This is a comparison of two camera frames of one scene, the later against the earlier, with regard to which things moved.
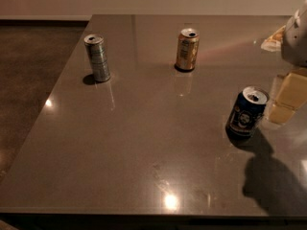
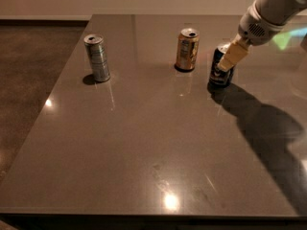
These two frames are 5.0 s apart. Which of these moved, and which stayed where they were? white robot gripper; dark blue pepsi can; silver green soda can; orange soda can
Moved: dark blue pepsi can; white robot gripper
Stayed: orange soda can; silver green soda can
